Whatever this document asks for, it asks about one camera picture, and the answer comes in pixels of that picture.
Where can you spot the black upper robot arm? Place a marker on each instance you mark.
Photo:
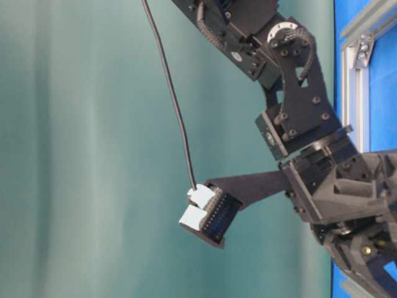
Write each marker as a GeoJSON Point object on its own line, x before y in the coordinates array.
{"type": "Point", "coordinates": [280, 54]}

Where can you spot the aluminium extrusion frame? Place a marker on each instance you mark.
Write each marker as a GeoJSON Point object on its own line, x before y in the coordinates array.
{"type": "Point", "coordinates": [356, 93]}

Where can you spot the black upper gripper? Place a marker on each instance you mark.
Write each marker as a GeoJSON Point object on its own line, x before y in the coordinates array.
{"type": "Point", "coordinates": [350, 205]}

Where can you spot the blue backdrop panel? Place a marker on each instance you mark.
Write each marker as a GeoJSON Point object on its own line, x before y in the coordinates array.
{"type": "Point", "coordinates": [383, 102]}

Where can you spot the upper wrist camera with mount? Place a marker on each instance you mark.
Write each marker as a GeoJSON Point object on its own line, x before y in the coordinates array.
{"type": "Point", "coordinates": [214, 204]}

